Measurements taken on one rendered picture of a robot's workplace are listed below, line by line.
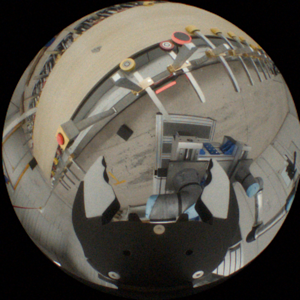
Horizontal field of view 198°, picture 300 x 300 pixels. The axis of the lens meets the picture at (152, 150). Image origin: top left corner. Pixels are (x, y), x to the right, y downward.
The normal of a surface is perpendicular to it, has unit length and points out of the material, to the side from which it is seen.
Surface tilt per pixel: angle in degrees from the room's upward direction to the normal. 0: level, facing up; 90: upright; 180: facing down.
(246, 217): 90
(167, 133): 0
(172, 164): 0
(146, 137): 0
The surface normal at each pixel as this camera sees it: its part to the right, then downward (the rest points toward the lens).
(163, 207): -0.12, -0.60
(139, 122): -0.04, 0.50
